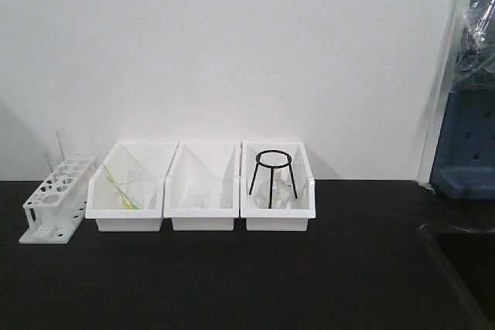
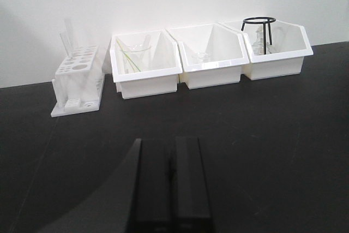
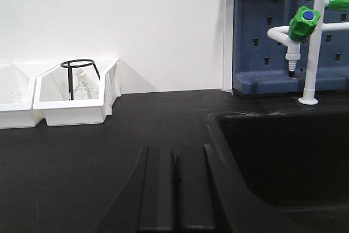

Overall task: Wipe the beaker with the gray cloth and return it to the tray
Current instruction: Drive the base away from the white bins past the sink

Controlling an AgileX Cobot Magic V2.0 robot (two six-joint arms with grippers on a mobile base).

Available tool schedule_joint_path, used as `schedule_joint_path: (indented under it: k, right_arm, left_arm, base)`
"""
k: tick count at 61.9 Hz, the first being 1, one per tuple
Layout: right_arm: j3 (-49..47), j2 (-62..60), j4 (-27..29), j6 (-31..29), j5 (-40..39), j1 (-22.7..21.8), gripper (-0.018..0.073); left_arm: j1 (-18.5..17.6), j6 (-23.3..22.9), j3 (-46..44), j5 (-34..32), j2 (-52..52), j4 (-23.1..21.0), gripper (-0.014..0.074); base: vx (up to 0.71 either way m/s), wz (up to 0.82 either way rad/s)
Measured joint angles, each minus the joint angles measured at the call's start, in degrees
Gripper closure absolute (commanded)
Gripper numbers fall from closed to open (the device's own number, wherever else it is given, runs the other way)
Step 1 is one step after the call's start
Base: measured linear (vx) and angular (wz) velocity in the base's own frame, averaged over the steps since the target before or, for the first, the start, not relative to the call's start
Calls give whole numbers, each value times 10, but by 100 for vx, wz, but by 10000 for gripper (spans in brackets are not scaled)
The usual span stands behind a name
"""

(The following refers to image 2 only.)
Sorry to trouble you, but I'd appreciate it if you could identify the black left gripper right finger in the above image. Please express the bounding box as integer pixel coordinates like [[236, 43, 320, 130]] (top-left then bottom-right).
[[172, 136, 214, 232]]

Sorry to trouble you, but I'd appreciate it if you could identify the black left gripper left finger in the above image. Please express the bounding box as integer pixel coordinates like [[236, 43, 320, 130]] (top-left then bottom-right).
[[127, 139, 173, 232]]

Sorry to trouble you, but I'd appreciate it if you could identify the clear glass beaker in bin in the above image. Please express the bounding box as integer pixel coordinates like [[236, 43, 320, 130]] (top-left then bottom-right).
[[124, 44, 151, 73]]

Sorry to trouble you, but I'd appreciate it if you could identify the white test tube rack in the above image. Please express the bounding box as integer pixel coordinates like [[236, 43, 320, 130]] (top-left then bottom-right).
[[51, 45, 105, 117]]

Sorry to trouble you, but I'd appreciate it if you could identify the white plastic bin left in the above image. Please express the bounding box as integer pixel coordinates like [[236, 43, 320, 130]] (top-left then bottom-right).
[[110, 30, 183, 99]]

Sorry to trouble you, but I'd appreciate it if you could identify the white plastic bin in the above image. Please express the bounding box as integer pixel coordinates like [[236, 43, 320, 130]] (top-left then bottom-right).
[[167, 23, 249, 89], [110, 30, 183, 99], [220, 20, 313, 80]]

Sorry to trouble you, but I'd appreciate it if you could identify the small glass vessel in bin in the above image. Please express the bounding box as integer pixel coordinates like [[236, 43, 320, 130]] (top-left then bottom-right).
[[192, 52, 210, 64]]

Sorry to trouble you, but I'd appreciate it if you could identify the white plastic bin middle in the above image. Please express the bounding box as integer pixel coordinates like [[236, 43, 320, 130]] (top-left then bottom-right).
[[167, 23, 249, 89]]

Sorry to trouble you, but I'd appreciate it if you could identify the glassware in right bin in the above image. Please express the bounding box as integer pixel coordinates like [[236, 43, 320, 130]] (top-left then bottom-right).
[[252, 26, 277, 56]]

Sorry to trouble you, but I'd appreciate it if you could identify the white plastic bin right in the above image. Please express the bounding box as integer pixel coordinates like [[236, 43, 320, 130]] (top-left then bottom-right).
[[220, 20, 313, 80]]

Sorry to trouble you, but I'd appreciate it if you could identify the clear glass test tube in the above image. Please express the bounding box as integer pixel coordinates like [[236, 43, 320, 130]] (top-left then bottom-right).
[[59, 17, 79, 58]]

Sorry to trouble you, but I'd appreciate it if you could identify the black wire tripod stand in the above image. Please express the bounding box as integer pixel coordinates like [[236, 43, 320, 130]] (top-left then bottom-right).
[[241, 16, 276, 55]]

